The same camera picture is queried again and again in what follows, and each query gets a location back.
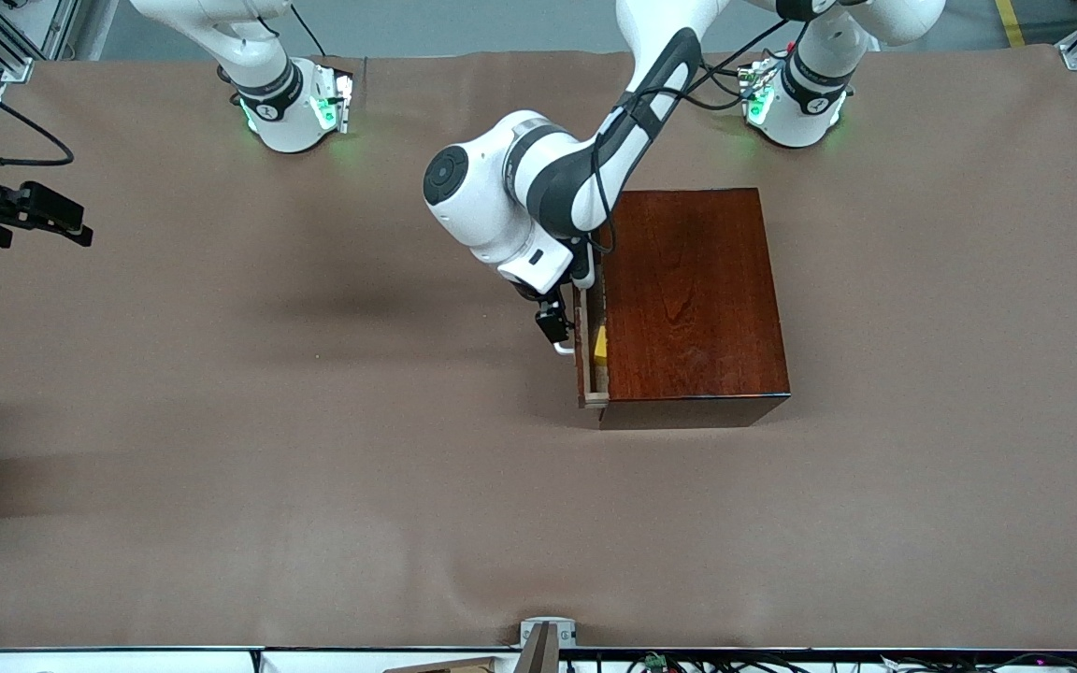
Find dark brown wooden cabinet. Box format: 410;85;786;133
597;188;791;430

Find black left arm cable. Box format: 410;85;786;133
590;19;811;255

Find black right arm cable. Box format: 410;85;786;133
0;61;72;169

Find black base cable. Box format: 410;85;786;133
291;0;332;59

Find brown table cover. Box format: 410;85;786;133
0;45;1077;652

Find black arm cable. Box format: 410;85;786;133
590;19;811;255
0;61;72;169

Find grey metal bracket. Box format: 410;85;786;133
519;616;578;650

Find light wood drawer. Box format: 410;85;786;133
553;280;610;409

